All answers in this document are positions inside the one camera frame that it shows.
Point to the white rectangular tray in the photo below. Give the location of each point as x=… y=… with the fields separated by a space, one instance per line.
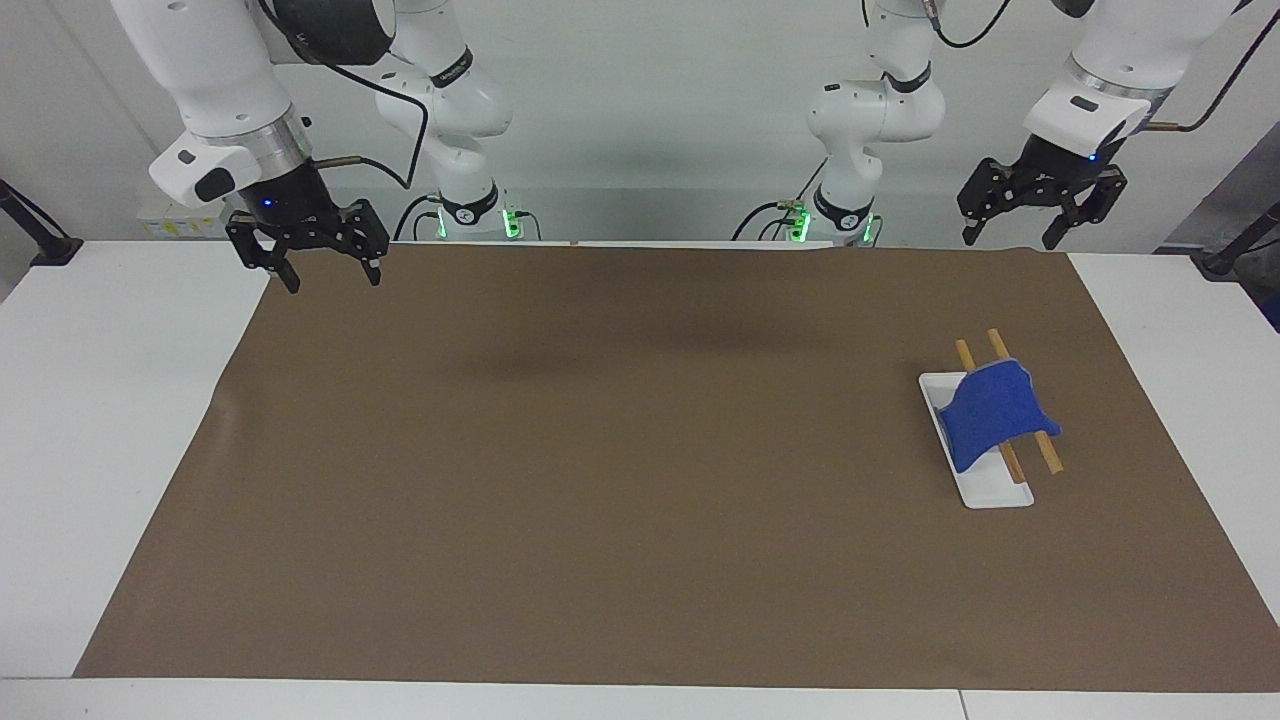
x=990 y=490

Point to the black stand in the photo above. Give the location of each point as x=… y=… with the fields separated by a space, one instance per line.
x=1225 y=258
x=45 y=245

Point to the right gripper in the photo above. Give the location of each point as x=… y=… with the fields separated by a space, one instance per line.
x=290 y=205

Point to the blue towel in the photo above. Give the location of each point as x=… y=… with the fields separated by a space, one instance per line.
x=990 y=415

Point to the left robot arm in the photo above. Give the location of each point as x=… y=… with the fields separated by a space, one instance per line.
x=1110 y=60

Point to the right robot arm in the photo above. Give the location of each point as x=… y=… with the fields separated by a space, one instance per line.
x=215 y=80

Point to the wooden stick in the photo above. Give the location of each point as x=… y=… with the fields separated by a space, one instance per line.
x=1048 y=452
x=1013 y=465

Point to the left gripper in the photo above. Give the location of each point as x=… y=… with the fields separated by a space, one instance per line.
x=1055 y=175

